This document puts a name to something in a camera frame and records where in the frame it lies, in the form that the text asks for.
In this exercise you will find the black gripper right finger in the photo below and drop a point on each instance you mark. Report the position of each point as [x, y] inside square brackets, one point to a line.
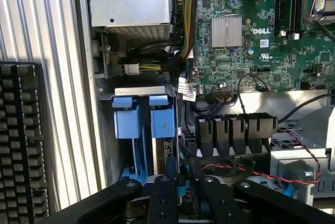
[217, 203]

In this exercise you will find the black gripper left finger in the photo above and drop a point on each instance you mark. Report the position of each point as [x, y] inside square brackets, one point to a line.
[162, 203]

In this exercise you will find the empty blue disk carrier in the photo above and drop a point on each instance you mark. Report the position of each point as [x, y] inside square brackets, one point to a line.
[128, 124]

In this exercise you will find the metal optical drive cage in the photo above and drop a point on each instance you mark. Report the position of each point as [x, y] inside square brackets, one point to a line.
[301, 156]

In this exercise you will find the black keyboard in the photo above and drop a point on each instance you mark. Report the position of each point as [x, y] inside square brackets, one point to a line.
[21, 143]

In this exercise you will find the green motherboard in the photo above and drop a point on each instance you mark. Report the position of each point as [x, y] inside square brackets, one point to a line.
[282, 61]

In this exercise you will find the silver chipset heatsink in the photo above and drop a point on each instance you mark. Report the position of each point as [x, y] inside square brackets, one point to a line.
[226, 31]

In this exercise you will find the open black PC case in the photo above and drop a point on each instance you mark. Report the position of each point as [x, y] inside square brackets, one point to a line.
[85, 38]

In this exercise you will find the RAM slot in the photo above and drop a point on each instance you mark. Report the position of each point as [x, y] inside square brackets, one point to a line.
[281, 4]
[297, 4]

